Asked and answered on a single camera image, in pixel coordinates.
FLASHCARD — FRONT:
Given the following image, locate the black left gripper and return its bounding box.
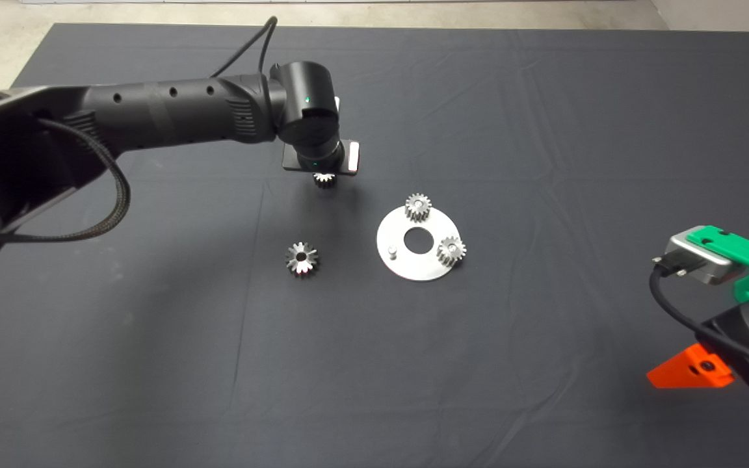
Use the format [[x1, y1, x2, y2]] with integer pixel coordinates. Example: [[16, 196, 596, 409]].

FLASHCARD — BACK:
[[282, 140, 361, 177]]

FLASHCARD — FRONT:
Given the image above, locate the larger steel gear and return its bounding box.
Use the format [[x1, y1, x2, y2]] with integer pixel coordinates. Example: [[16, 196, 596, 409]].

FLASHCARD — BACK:
[[285, 241, 321, 278]]

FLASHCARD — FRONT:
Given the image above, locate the round metal plate with hole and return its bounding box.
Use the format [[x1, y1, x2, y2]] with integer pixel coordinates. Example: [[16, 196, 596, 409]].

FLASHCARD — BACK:
[[376, 205, 461, 283]]

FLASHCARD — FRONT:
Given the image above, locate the dark grey table cloth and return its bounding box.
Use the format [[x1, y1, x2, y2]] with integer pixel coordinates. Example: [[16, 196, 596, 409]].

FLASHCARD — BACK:
[[0, 24, 749, 468]]

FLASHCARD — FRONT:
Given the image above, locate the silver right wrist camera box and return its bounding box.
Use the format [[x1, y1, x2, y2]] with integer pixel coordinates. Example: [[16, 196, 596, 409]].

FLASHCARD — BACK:
[[651, 233, 738, 285]]

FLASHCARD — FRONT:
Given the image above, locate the thin black left camera cable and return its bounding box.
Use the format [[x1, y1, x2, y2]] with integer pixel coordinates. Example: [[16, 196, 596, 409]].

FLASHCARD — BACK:
[[210, 16, 278, 79]]

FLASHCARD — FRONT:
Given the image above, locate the braided black arm cable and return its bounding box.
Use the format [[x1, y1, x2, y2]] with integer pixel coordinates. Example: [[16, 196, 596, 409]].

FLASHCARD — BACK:
[[0, 118, 132, 245]]

